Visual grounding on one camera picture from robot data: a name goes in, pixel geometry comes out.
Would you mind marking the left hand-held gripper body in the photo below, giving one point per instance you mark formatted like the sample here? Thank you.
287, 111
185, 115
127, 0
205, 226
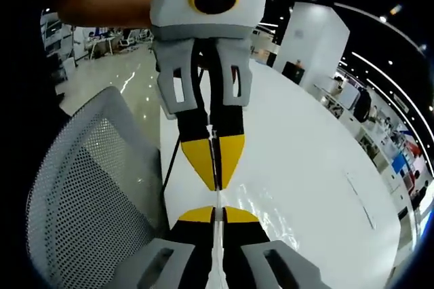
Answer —
176, 4

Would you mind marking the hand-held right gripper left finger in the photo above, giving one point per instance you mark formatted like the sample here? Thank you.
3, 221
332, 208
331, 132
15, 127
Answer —
196, 258

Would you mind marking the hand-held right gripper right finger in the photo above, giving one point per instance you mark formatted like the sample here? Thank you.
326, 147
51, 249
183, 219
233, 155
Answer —
251, 258

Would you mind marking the thin white strip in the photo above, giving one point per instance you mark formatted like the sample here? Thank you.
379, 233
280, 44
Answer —
218, 262

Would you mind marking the clear plastic food packaging bag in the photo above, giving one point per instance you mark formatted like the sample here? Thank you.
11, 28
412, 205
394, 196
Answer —
268, 214

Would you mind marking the black chair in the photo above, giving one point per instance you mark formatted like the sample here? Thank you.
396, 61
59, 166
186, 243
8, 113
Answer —
293, 72

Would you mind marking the white mesh office chair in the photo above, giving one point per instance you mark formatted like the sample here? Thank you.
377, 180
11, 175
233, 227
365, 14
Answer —
84, 184

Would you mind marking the blue storage bin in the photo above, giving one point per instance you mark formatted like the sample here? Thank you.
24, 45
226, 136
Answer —
399, 164

